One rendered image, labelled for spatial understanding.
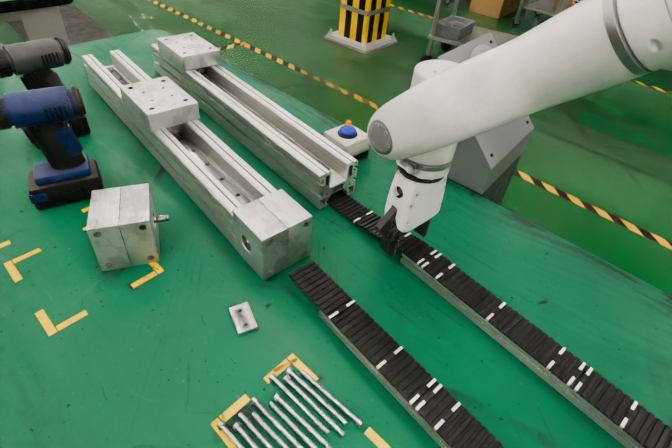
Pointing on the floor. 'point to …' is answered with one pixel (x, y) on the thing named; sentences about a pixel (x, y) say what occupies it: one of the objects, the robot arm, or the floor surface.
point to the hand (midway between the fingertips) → (404, 237)
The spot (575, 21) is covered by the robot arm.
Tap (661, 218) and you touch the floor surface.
